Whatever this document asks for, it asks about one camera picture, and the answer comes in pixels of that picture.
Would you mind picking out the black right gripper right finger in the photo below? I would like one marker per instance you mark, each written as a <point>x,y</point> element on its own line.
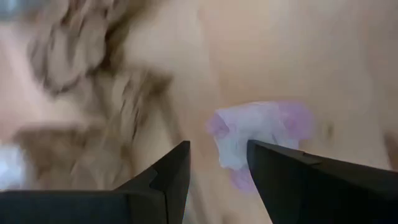
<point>326,193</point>

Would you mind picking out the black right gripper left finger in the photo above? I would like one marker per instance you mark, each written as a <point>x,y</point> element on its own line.
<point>93,208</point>

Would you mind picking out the white paper sheet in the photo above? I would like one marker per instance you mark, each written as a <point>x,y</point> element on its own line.
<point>11,168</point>

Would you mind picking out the purple white wrapper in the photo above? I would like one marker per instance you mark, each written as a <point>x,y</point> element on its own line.
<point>258,124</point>

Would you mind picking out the brown packing paper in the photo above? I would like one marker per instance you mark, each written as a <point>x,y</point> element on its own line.
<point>77,46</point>

